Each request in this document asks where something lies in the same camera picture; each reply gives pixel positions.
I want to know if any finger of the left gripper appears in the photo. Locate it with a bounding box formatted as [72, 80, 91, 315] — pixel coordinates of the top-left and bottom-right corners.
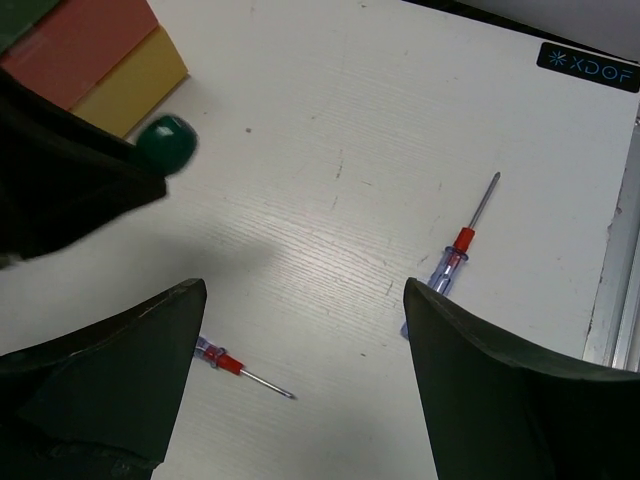
[1, 72, 167, 268]

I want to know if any blue red screwdriver centre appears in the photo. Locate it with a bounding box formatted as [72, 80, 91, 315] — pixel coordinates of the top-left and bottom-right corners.
[194, 336, 298, 400]

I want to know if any yellow bottom drawer box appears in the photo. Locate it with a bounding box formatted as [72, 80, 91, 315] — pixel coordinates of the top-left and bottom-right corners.
[71, 26, 188, 138]

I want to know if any stubby green screwdriver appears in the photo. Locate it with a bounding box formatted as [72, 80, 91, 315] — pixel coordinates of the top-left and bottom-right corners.
[130, 115, 199, 177]

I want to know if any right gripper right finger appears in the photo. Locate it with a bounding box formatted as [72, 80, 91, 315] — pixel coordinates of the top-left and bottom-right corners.
[403, 278, 639, 479]

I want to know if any right black logo sticker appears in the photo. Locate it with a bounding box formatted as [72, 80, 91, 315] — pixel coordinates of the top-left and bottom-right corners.
[536, 42, 639, 93]

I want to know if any aluminium right side rail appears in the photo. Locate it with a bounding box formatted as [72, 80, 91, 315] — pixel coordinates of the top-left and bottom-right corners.
[583, 126, 639, 372]

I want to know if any blue red screwdriver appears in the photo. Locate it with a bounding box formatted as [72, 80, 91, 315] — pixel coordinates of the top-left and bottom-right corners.
[399, 170, 502, 342]
[194, 336, 298, 400]

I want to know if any blue red screwdriver right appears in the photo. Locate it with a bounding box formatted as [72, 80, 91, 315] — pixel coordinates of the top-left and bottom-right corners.
[399, 170, 502, 342]

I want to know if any green top drawer box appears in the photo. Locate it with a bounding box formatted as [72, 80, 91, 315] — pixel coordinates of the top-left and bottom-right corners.
[0, 0, 60, 53]

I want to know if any orange middle drawer box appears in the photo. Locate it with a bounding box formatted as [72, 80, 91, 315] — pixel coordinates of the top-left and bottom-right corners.
[1, 0, 158, 110]

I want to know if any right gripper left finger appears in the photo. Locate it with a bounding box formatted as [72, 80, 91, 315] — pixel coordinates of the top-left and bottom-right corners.
[1, 279, 207, 479]

